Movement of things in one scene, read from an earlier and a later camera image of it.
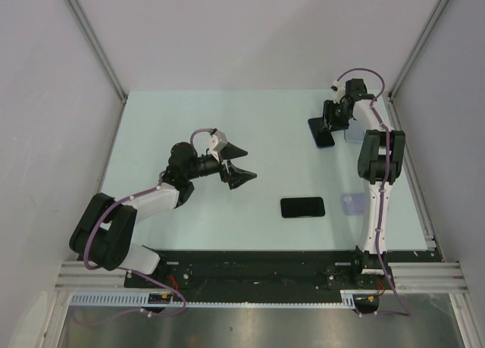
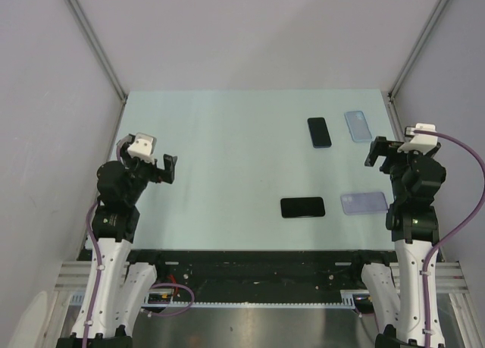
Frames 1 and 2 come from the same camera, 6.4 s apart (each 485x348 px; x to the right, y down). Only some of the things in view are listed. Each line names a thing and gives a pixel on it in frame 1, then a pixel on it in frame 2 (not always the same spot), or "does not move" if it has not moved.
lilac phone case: (354, 203) does not move
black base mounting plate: (219, 276) does not move
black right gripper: (329, 108) -> (380, 146)
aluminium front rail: (408, 277) does not move
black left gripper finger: (238, 177) -> (169, 174)
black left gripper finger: (230, 151) -> (169, 161)
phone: (302, 207) does not move
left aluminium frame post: (94, 38) does not move
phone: (320, 133) does not move
